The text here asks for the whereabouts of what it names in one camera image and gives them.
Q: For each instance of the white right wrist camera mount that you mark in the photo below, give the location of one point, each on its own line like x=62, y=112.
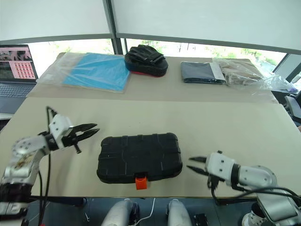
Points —
x=219, y=164

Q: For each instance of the open laptop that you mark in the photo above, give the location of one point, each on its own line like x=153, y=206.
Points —
x=16, y=70

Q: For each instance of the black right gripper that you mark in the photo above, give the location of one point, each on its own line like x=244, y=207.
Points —
x=212, y=181

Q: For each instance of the small black box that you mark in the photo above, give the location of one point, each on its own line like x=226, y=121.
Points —
x=201, y=220

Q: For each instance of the white roller blind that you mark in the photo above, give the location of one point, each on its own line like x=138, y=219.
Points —
x=51, y=16
x=207, y=18

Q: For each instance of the blue sheet in plastic bag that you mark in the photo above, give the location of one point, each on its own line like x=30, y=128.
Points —
x=98, y=73

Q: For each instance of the dark window frame post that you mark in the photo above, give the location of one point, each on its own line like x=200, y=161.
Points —
x=114, y=26

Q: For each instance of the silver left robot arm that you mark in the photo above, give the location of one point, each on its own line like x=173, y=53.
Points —
x=26, y=150

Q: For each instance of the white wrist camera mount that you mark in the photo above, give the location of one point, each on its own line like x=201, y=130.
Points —
x=219, y=164
x=58, y=129

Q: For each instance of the beige item in clear bag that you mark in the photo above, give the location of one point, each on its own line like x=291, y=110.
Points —
x=242, y=70

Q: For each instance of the black padded mitt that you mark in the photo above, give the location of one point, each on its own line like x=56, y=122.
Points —
x=145, y=63

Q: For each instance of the grey rounded shape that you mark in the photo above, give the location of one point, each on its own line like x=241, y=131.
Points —
x=179, y=213
x=120, y=213

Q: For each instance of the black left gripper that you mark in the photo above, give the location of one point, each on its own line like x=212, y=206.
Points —
x=70, y=140

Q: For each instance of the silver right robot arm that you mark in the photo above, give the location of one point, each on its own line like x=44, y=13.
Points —
x=261, y=176

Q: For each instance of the black plastic tool case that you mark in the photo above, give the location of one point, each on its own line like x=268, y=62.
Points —
x=138, y=157

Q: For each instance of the grey black office chair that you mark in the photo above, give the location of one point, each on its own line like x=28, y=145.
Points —
x=292, y=108

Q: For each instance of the dark navy folded cloth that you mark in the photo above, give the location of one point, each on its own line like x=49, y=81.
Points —
x=200, y=71

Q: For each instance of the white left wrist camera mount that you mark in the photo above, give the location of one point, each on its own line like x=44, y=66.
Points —
x=58, y=129

